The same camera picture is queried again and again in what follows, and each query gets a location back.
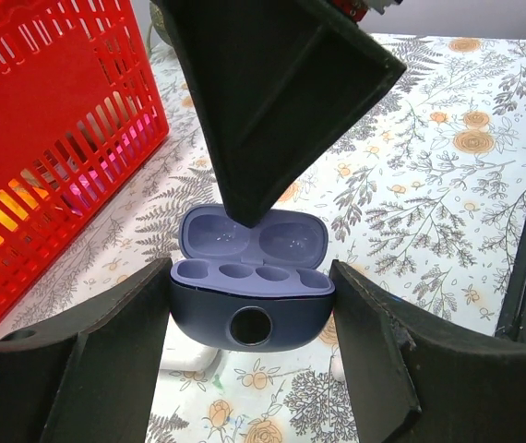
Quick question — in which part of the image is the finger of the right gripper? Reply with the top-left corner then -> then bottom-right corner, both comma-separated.
159,1 -> 406,227

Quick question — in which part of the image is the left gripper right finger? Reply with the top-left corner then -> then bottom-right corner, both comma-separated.
329,261 -> 526,442

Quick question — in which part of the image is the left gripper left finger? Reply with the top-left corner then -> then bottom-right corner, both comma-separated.
0,258 -> 172,442

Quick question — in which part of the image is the blue earbud charging case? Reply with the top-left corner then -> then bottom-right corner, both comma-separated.
170,204 -> 335,353

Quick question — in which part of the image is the white earbud charging case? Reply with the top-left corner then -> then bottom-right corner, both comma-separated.
160,346 -> 219,372

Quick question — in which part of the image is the green melon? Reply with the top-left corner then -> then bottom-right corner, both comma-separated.
149,1 -> 173,46

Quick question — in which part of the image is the red plastic shopping basket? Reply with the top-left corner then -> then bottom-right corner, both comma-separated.
0,1 -> 169,321

